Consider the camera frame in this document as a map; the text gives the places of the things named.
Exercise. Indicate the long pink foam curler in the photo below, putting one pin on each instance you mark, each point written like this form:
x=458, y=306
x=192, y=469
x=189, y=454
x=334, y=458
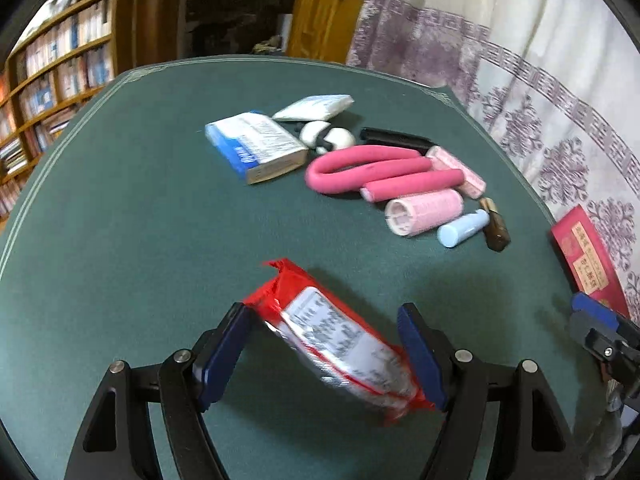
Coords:
x=378, y=172

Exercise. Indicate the red snack packet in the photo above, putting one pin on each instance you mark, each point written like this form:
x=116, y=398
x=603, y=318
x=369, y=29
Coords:
x=338, y=344

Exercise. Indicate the brown perfume bottle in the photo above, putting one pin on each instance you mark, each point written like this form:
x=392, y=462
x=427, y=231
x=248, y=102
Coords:
x=496, y=233

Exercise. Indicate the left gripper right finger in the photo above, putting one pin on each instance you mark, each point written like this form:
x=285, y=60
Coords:
x=532, y=439

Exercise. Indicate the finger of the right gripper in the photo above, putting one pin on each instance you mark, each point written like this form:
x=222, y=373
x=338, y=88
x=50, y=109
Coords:
x=618, y=359
x=583, y=303

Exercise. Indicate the white tissue packet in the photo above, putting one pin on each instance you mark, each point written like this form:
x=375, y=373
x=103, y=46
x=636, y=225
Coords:
x=313, y=108

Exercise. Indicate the large pink hair roller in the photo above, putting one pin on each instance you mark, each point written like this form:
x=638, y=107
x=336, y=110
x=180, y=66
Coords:
x=415, y=214

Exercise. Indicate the white purple patterned curtain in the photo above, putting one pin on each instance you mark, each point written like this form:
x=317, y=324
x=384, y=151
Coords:
x=555, y=83

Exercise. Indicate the light blue tube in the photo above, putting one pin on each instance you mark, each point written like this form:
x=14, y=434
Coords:
x=457, y=231

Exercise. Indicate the blue white medicine box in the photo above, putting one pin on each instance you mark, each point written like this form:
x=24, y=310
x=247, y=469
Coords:
x=256, y=147

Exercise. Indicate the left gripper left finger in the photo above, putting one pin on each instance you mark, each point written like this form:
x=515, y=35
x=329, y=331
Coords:
x=115, y=439

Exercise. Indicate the wooden bookshelf with books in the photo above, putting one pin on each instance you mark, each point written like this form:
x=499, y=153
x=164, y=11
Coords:
x=50, y=75

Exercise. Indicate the wooden door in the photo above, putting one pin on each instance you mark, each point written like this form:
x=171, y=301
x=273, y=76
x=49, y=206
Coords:
x=322, y=29

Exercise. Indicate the green table mat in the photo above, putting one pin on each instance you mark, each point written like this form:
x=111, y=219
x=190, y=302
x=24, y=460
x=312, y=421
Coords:
x=134, y=235

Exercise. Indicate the red booklet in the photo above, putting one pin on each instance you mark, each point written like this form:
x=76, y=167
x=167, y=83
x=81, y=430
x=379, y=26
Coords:
x=588, y=261

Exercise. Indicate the panda figurine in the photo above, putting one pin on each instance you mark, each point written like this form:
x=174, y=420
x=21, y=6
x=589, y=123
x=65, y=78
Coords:
x=323, y=138

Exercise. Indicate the black comb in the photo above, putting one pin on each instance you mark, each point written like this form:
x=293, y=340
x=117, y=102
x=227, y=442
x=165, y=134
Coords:
x=395, y=139

